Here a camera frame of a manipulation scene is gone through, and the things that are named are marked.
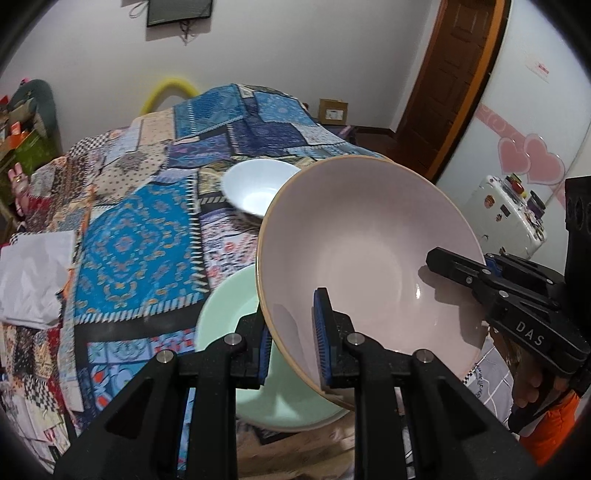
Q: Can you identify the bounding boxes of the white sliding door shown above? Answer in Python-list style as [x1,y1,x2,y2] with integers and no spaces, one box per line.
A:
[436,0,591,217]

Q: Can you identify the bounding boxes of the white grid bedsheet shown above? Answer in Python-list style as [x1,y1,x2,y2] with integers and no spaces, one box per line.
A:
[402,344,516,480]

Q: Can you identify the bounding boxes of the white bowl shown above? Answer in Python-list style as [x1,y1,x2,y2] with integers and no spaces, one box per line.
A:
[221,159,303,227]

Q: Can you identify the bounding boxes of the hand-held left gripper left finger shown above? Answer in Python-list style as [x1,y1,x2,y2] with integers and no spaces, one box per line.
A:
[54,310,274,480]

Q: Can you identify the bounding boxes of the wooden door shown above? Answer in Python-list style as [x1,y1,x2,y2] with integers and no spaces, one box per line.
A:
[394,0,491,178]

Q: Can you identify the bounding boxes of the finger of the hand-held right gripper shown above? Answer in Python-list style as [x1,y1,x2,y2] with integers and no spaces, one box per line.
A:
[487,253,565,311]
[426,247,498,296]

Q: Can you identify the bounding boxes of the pink bowl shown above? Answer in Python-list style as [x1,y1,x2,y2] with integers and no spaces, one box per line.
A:
[256,154,491,411]

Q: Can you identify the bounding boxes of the cardboard box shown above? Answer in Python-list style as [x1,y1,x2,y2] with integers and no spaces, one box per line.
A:
[318,98,349,125]

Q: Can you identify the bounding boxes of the yellow foam tube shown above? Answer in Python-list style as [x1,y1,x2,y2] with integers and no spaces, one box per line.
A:
[141,76,199,114]

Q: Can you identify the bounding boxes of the pink rabbit toy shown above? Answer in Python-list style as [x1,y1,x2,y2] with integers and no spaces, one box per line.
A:
[8,162,31,214]

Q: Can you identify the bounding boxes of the person's right hand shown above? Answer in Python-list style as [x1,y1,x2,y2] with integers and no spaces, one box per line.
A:
[490,325,548,412]

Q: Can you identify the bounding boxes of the person's right forearm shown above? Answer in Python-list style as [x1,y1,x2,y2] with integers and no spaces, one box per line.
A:
[521,391,583,468]

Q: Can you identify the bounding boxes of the green plate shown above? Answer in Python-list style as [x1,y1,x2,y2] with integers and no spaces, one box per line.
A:
[195,264,349,432]

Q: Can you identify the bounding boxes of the white stickered appliance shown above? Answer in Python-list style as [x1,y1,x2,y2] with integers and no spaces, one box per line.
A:
[464,174,548,257]

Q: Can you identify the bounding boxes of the paper notice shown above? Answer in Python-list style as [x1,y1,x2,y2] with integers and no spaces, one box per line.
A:
[524,48,553,84]

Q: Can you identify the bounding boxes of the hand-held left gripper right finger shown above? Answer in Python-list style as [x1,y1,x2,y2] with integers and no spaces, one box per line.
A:
[312,287,539,480]

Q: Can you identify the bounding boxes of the white cloth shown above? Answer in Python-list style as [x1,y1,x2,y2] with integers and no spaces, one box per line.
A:
[0,231,77,330]

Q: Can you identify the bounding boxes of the patchwork blanket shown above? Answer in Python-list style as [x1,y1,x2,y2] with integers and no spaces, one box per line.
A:
[0,83,462,480]

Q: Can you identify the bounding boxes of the small black monitor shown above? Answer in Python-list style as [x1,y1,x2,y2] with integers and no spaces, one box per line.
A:
[147,0,213,28]

